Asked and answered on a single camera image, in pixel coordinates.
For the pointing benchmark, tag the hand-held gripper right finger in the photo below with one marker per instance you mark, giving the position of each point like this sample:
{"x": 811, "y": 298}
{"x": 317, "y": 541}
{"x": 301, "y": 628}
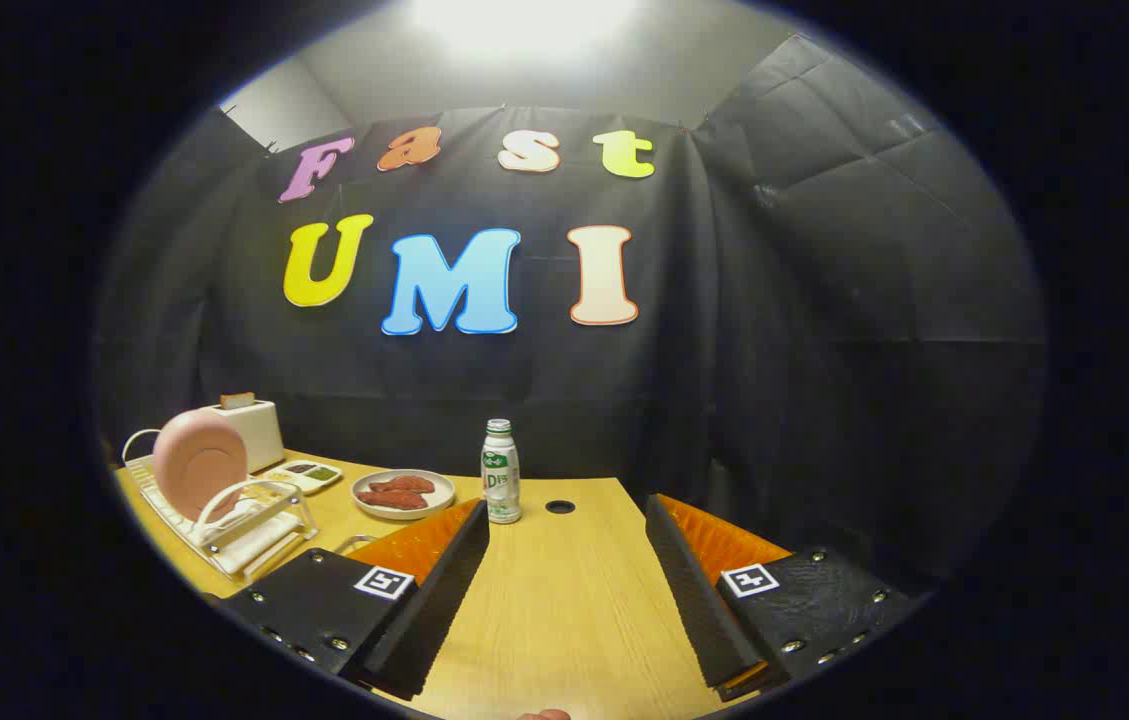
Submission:
{"x": 699, "y": 610}

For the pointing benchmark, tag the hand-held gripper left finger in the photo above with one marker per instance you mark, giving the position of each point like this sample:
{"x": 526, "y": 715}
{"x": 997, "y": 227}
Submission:
{"x": 434, "y": 610}

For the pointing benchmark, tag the pink plate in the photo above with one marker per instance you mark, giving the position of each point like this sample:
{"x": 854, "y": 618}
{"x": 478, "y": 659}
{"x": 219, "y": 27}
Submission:
{"x": 199, "y": 465}

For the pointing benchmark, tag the grey plate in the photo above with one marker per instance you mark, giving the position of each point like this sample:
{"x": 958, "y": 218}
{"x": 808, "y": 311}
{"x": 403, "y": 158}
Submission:
{"x": 369, "y": 505}

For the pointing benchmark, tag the white divided bean dish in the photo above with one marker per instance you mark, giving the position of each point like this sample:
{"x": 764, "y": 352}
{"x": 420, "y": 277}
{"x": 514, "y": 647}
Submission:
{"x": 289, "y": 481}

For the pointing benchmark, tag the red meat piece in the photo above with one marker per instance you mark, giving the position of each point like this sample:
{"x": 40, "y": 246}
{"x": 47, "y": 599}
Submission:
{"x": 404, "y": 484}
{"x": 392, "y": 499}

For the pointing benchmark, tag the white green-label bottle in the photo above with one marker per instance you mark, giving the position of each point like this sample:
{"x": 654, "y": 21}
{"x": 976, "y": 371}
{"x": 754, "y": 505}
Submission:
{"x": 501, "y": 480}

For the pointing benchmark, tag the black backdrop cloth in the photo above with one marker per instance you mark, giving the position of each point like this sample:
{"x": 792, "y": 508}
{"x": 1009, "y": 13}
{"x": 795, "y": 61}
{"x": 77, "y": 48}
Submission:
{"x": 724, "y": 400}

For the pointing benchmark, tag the white toaster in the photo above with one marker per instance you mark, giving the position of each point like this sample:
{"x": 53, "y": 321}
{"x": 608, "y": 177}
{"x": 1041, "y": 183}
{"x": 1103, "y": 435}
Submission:
{"x": 262, "y": 435}

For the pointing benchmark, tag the brown bread slice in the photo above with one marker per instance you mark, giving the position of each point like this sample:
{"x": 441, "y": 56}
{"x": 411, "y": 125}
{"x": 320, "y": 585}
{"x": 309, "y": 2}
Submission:
{"x": 237, "y": 400}

